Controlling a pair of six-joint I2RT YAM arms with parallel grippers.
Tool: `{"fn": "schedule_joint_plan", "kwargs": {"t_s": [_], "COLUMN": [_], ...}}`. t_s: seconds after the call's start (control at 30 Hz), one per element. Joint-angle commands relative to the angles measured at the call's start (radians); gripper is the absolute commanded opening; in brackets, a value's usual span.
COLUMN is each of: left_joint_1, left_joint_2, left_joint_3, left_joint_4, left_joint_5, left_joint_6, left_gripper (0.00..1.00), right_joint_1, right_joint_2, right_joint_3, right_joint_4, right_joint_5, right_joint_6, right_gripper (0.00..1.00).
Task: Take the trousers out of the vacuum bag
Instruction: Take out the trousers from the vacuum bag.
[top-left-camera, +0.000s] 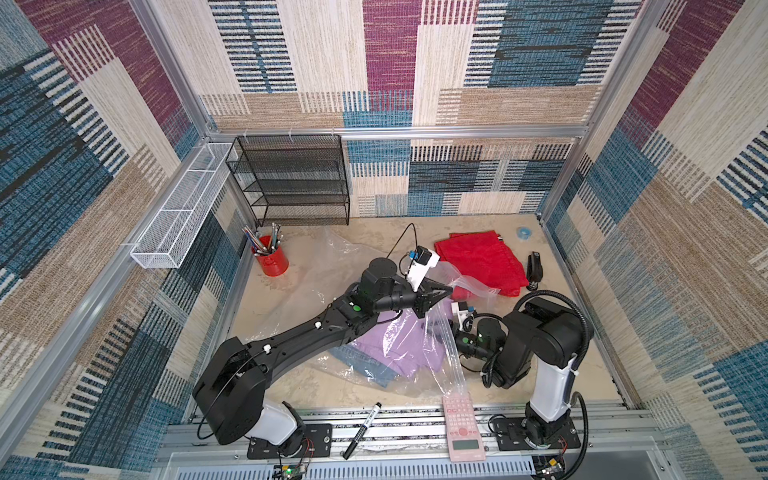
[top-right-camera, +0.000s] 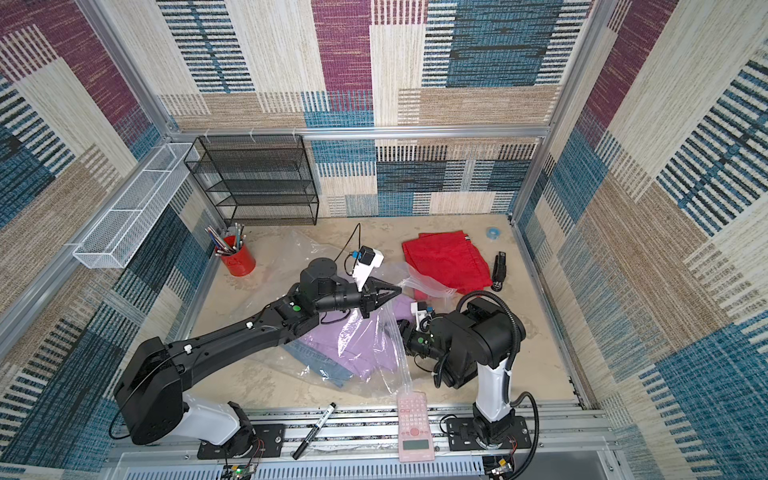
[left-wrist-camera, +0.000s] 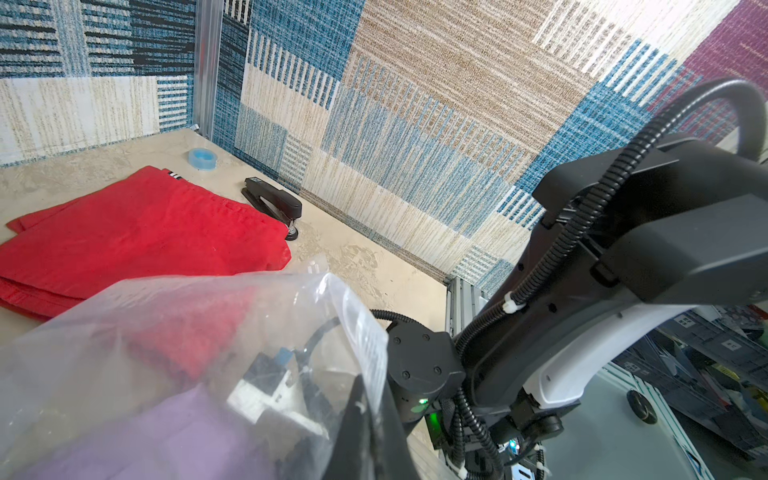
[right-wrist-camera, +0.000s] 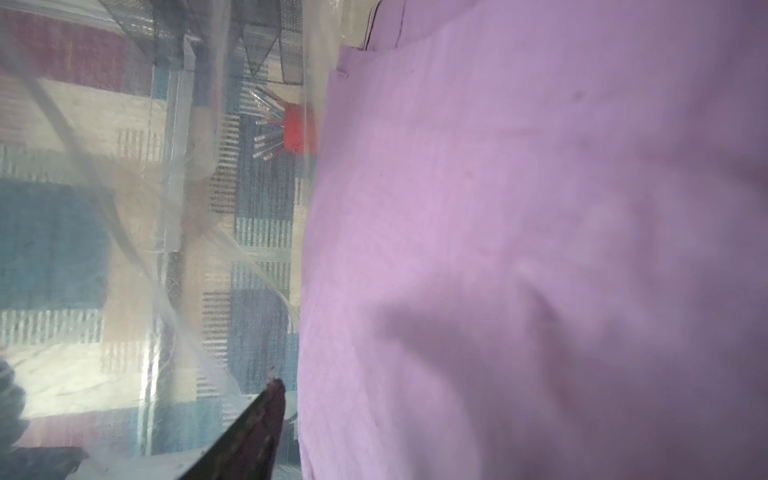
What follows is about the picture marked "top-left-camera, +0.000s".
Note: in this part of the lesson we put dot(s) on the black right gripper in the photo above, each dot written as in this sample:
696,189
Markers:
459,335

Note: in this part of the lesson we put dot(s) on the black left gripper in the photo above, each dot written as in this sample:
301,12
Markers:
424,297

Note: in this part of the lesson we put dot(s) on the lilac trousers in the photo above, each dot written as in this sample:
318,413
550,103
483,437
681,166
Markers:
408,344

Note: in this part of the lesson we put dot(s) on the red trousers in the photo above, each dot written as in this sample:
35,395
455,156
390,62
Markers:
485,257

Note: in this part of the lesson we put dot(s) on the clear plastic vacuum bag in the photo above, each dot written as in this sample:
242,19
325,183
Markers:
321,270

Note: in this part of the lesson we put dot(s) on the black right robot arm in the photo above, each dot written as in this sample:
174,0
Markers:
545,328

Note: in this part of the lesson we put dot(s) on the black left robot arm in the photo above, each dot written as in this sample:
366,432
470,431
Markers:
231,390

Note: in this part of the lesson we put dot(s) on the grey-blue folded trousers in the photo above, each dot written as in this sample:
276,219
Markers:
364,365

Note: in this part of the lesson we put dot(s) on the small black device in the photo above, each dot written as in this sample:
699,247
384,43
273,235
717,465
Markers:
534,271

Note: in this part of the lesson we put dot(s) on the pink calculator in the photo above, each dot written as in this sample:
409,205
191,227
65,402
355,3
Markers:
464,441

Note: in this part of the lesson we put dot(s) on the black marker pen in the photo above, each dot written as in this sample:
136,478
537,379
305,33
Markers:
362,431

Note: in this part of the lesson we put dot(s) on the red pen cup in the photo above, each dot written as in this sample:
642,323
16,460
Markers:
273,265

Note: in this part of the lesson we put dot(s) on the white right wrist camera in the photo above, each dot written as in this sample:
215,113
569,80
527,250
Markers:
463,316

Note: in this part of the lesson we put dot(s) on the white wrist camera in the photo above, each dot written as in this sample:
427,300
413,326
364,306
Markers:
463,316
422,260

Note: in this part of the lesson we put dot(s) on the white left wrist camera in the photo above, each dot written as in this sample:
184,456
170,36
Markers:
422,260

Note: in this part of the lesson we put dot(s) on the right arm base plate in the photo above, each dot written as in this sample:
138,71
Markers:
518,434

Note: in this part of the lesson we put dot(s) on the black wire mesh shelf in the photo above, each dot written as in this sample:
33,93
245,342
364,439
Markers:
296,180

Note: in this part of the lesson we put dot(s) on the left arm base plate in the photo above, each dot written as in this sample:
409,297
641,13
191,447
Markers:
310,441

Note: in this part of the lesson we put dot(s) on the white wire mesh basket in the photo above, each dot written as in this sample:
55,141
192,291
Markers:
169,236

